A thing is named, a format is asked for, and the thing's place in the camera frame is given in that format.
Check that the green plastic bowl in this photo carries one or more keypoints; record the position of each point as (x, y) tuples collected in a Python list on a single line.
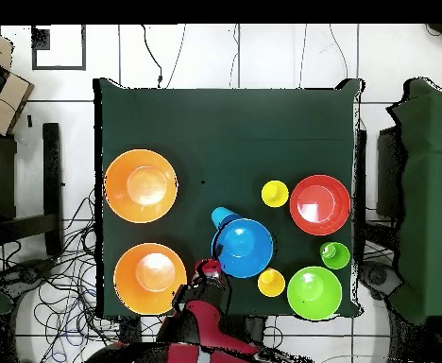
[(314, 293)]

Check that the light blue plastic cup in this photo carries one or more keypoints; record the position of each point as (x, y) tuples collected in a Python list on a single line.
[(223, 216)]

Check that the yellow plastic cup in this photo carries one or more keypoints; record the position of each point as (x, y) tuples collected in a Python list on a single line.
[(275, 193), (271, 284)]

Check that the black square floor frame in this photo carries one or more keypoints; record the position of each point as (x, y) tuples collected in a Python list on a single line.
[(34, 49)]

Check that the black box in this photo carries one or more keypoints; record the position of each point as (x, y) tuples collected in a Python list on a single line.
[(389, 174)]

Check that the dark green tablecloth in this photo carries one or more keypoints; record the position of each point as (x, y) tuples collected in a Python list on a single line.
[(224, 132)]

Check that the orange plastic bowl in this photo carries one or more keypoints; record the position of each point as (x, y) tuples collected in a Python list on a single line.
[(141, 185), (145, 295)]

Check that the black stand frame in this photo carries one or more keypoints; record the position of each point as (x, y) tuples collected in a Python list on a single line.
[(51, 170)]

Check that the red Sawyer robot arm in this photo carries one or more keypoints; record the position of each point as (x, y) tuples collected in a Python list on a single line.
[(202, 325)]

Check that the black equipment base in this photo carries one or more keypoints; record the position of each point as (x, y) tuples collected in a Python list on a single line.
[(28, 274), (377, 278)]

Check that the red plastic bowl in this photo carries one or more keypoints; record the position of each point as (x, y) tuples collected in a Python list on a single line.
[(320, 204)]

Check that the green plastic cup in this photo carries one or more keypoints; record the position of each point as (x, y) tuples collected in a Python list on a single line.
[(335, 255)]

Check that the black power adapter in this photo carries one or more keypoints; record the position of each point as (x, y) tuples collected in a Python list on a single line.
[(130, 332)]

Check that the light blue plastic bowl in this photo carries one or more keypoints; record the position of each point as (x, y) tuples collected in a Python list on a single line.
[(243, 247)]

